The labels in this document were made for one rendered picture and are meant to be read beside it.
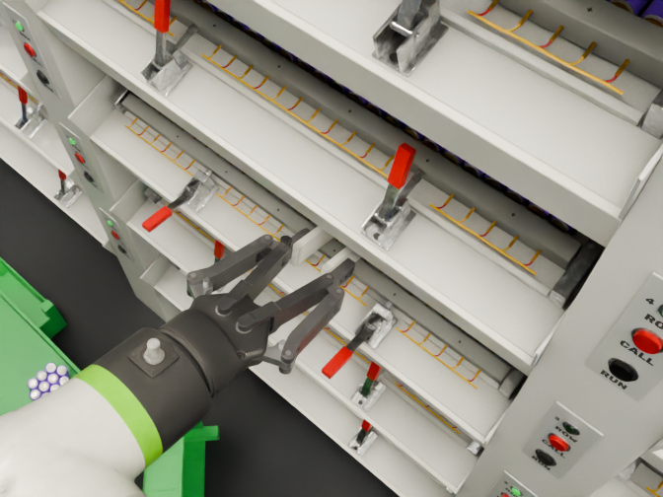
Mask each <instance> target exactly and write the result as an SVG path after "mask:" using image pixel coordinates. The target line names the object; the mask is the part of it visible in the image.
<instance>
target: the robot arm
mask: <svg viewBox="0 0 663 497"><path fill-rule="evenodd" d="M332 238H334V237H333V236H332V235H331V234H329V233H328V232H326V231H325V230H324V229H322V228H321V227H319V226H318V227H316V228H315V229H314V230H312V231H311V230H309V229H308V228H305V229H302V230H301V231H299V232H298V233H297V234H295V235H294V236H293V237H291V238H290V237H289V236H282V237H281V239H280V242H279V241H276V240H274V239H273V236H272V235H269V234H265V235H263V236H261V237H259V238H257V239H256V240H254V241H252V242H251V243H249V244H247V245H246V246H244V247H242V248H240V249H238V250H236V251H235V252H233V253H231V254H230V255H228V256H226V257H225V258H223V259H221V260H219V261H218V262H216V263H214V264H213V265H211V266H209V267H206V268H202V269H198V270H194V271H191V272H189V273H188V274H187V276H186V293H187V295H188V296H190V297H192V298H193V301H192V303H191V306H190V307H189V309H187V310H184V311H182V312H180V313H179V314H178V315H176V316H175V317H174V318H172V319H170V320H169V321H168V322H166V323H165V324H164V325H162V326H161V327H159V328H158V329H154V328H150V327H143V328H141V329H139V330H138V331H136V332H135V333H134V334H132V335H131V336H129V337H128V338H127V339H125V340H124V341H122V342H121V343H120V344H118V345H117V346H116V347H115V348H114V349H112V350H111V351H109V352H108V353H107V354H105V355H104V356H102V357H101V358H100V359H98V360H97V361H95V362H94V363H93V364H91V365H90V366H88V367H87V368H86V369H84V370H83V371H81V372H80V373H79V374H77V375H76V376H74V377H73V378H72V379H70V380H69V381H67V382H66V383H64V384H63V385H61V386H60V387H58V388H57V389H55V390H53V391H51V392H49V393H48V394H46V395H44V396H42V397H40V398H39V399H37V400H35V401H33V402H31V403H29V404H27V405H25V406H23V407H21V408H18V409H16V410H14V411H11V412H9V413H7V414H4V415H2V416H0V497H147V496H146V495H145V494H144V492H143V491H142V490H141V489H140V488H139V487H138V486H137V485H136V484H135V483H134V479H135V478H136V477H137V476H138V475H139V474H140V473H141V472H142V471H143V470H145V469H146V468H147V467H148V466H149V465H150V464H151V463H153V462H154V461H155V460H156V459H157V458H159V457H160V456H161V455H162V454H163V453H164V452H165V451H167V450H168V449H169V448H170V447H171V446H172V445H174V444H175V443H176V442H177V441H178V440H179V439H181V438H182V437H183V436H184V435H185V434H186V433H187V432H189V431H190V430H191V429H192V428H193V427H194V426H196V425H197V424H198V423H199V422H200V421H201V420H203V419H204V418H205V417H206V416H207V415H208V414H209V413H210V411H211V398H212V397H214V396H215V395H216V394H217V393H218V392H220V391H221V390H223V389H224V388H225V387H227V386H228V385H229V384H230V383H231V382H233V381H234V380H235V379H236V378H237V377H238V376H239V375H240V374H241V373H242V372H243V371H244V370H246V369H247V368H249V367H251V366H256V365H258V364H260V363H261V362H262V361H263V362H266V363H269V364H272V365H275V366H279V368H278V369H279V372H280V373H281V374H283V375H288V374H290V373H291V371H292V369H293V366H294V364H295V361H296V358H297V356H298V355H299V354H300V353H301V352H302V351H303V349H304V348H305V347H306V346H307V345H308V344H309V343H310V342H311V341H312V340H313V339H314V338H315V337H316V336H317V335H318V334H319V333H320V331H321V330H322V329H323V328H324V327H325V326H326V325H327V324H328V323H329V322H330V321H331V320H332V319H333V318H334V317H335V316H336V314H337V313H338V312H339V311H340V310H341V306H342V302H343V298H344V295H345V291H344V290H343V289H342V288H340V287H339V286H340V285H341V284H342V283H343V282H345V281H346V280H347V279H348V278H349V277H351V276H352V273H353V270H354V267H355V262H356V261H357V260H358V259H360V258H361V257H362V256H360V255H359V254H357V253H356V252H355V251H353V250H352V249H350V248H349V247H346V248H344V249H343V250H342V251H340V252H339V253H338V254H337V255H335V256H334V257H333V258H332V259H330V260H329V261H328V262H327V263H325V264H324V265H323V267H322V272H321V276H320V277H318V278H316V279H315V280H313V281H311V282H309V283H308V284H306V285H304V286H302V287H301V288H299V289H297V290H295V291H293V292H292V293H290V294H288V295H286V296H285V297H283V298H281V299H279V300H278V301H276V302H273V301H271V302H269V303H267V304H265V305H263V306H260V305H257V304H255V303H254V300H255V299H256V297H257V296H258V295H259V294H260V293H261V292H262V291H263V290H264V289H265V288H266V287H267V285H268V284H269V283H270V282H271V281H272V280H273V279H274V278H275V277H276V276H277V275H278V274H279V272H280V271H281V270H282V269H283V268H284V267H285V266H286V265H287V264H288V262H289V259H291V261H290V264H292V265H293V266H297V265H298V264H300V263H301V262H302V261H304V260H305V259H306V258H307V257H309V256H310V255H311V254H313V253H314V252H315V251H316V250H318V249H319V248H321V247H322V246H323V245H325V244H326V243H327V242H328V241H330V240H331V239H332ZM256 266H257V267H256ZM254 267H256V268H255V269H254V270H253V271H252V272H251V273H250V274H249V275H248V276H247V277H246V278H245V279H244V280H243V279H242V280H240V281H239V282H238V284H237V285H236V286H235V287H234V288H233V289H232V290H231V291H230V292H229V293H220V294H212V292H214V291H217V290H218V289H220V288H222V287H223V286H225V285H227V284H228V283H230V282H232V281H233V280H235V279H236V278H238V277H240V276H241V275H243V274H245V273H246V272H248V271H249V270H251V269H253V268H254ZM315 305H317V306H316V307H315V308H314V309H313V310H312V311H311V312H310V313H309V314H308V315H307V316H306V317H305V318H304V319H303V320H302V321H301V322H300V323H299V324H298V325H297V326H296V327H295V328H294V329H293V330H292V331H291V332H290V334H289V335H288V337H287V339H286V340H284V339H281V340H280V341H279V342H277V343H276V344H275V345H274V346H272V347H267V341H268V337H269V336H270V335H271V334H273V333H275V332H276V331H277V330H278V329H279V328H280V327H281V326H282V325H283V324H285V323H287V322H288V321H290V320H293V319H294V318H296V317H298V316H299V315H301V314H303V313H304V312H306V311H308V310H309V309H311V308H313V307H314V306H315Z"/></svg>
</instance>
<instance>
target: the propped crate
mask: <svg viewBox="0 0 663 497"><path fill-rule="evenodd" d="M50 362H52V363H54V364H55V365H56V366H57V368H58V367H59V366H61V365H63V366H66V367H67V369H68V372H69V379H72V378H73V377H74V376H76V375H77V374H79V373H80V372H81V370H80V369H79V368H78V367H77V366H76V365H75V364H74V363H73V362H72V361H71V360H70V359H69V358H68V357H67V356H66V355H65V354H64V353H63V352H62V351H61V350H60V349H59V348H58V347H57V346H56V345H55V344H54V343H53V342H52V341H51V340H50V339H49V338H48V337H47V336H46V335H45V334H44V333H43V332H42V331H41V330H40V329H39V328H38V327H37V326H36V325H35V324H34V323H33V322H32V321H31V320H30V319H29V318H28V317H27V316H26V315H25V314H24V313H23V312H22V311H21V309H20V308H19V307H18V306H17V305H16V304H15V303H14V302H13V301H12V300H11V299H10V298H9V297H8V296H7V295H6V294H5V293H4V292H3V291H2V290H1V289H0V416H2V415H4V414H7V413H9V412H11V411H14V410H16V409H18V408H21V407H23V406H25V405H27V404H29V403H31V402H33V401H32V400H31V399H30V391H31V390H30V389H29V388H28V386H27V382H28V380H29V379H31V378H35V379H37V372H38V371H40V370H44V371H45V366H46V364H48V363H50Z"/></svg>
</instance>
